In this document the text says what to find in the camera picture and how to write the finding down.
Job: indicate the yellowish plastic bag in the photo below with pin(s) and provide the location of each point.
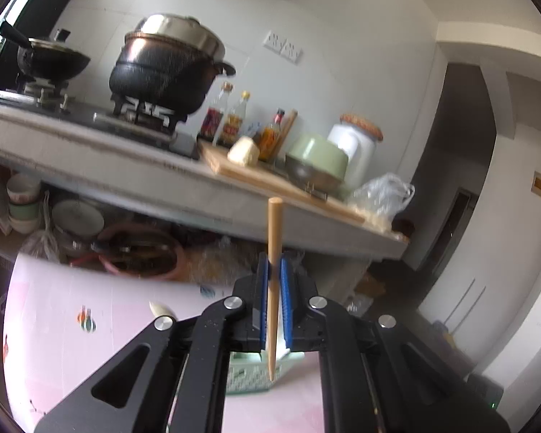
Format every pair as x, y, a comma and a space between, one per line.
216, 261

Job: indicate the dark door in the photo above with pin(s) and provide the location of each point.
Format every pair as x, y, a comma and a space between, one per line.
448, 234

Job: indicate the white plate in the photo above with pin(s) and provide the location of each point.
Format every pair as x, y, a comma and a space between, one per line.
77, 218

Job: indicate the single wooden chopstick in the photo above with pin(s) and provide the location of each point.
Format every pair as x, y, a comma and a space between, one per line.
275, 234

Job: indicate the black wok with lid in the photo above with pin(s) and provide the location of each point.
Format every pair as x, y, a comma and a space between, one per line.
49, 61

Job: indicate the large pale green bowl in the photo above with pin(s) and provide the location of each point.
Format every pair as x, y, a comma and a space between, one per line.
315, 153

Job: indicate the dark metal bowl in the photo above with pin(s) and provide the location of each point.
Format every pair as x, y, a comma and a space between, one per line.
315, 178

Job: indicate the clear plastic bag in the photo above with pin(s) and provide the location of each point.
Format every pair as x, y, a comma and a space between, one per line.
383, 198

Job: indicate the orange sauce bottle red cap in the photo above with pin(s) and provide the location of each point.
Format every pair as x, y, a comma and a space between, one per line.
270, 140

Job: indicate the wooden cutting board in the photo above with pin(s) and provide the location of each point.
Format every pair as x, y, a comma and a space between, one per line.
252, 180

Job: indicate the cardboard box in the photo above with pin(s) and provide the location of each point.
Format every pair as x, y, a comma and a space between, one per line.
372, 284

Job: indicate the pink basin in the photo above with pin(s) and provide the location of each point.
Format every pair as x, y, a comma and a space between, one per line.
171, 252

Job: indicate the kitchen knife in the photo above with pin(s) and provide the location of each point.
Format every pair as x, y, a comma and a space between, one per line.
315, 193

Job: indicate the gas stove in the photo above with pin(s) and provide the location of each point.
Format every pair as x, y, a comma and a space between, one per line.
94, 119

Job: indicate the wooden rolling pin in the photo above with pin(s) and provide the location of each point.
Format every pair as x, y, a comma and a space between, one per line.
289, 124

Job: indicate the white bowl red pattern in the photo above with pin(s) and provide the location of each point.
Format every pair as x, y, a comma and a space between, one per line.
23, 189

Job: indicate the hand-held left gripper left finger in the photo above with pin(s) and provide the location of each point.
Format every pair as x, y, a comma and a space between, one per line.
264, 297

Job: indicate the green printed plastic bag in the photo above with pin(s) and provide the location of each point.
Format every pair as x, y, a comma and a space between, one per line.
360, 306

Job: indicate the white jug with woven lid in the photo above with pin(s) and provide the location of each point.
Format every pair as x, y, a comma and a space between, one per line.
356, 144

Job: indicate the mint green utensil caddy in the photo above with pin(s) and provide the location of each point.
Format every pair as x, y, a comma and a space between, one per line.
248, 376

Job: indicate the sauce bottle yellow cap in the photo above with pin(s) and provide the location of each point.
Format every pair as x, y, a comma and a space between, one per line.
233, 121

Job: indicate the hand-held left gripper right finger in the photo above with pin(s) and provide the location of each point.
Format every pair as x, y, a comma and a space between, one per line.
286, 302

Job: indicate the large black pot steel lid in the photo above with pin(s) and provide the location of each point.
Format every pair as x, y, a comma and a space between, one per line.
162, 76

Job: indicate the pale yellow food block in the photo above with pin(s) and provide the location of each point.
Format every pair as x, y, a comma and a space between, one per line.
243, 151

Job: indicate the pink printed tablecloth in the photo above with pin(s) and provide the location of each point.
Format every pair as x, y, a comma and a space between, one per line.
72, 370

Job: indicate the white wall socket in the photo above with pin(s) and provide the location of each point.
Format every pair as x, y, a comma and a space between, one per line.
293, 53
274, 41

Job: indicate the plain white bowl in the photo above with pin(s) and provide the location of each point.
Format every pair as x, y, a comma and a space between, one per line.
25, 227

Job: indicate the dark sauce bottle cork cap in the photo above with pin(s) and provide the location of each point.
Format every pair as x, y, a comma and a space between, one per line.
212, 121

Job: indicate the grey concrete counter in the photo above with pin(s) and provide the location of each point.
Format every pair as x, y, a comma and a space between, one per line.
117, 176

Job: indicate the small green bowl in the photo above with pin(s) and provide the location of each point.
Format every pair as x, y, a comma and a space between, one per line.
25, 211

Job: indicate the crumpled plastic bag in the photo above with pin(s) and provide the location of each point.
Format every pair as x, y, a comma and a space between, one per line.
38, 246

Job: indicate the white plastic rice paddle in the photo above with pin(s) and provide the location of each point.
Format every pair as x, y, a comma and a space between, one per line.
162, 310

